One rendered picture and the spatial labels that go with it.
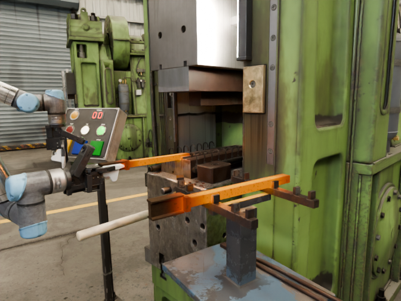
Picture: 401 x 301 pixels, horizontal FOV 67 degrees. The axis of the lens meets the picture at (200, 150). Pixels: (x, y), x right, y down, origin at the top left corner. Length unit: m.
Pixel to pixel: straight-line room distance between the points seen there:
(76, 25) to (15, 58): 3.28
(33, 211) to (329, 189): 1.17
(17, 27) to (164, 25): 8.05
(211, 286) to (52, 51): 8.70
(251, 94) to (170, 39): 0.41
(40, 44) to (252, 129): 8.38
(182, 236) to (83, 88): 5.10
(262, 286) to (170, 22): 1.01
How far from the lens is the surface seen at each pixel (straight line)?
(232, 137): 1.70
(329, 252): 1.60
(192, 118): 1.59
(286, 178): 0.94
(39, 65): 9.18
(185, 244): 1.30
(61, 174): 1.03
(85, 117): 1.71
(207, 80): 1.29
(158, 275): 1.54
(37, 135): 9.16
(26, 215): 1.03
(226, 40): 1.32
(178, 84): 1.27
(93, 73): 6.20
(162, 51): 1.36
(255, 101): 1.15
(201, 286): 0.90
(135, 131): 6.19
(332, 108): 1.43
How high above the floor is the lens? 1.24
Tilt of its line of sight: 10 degrees down
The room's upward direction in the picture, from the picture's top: 1 degrees counter-clockwise
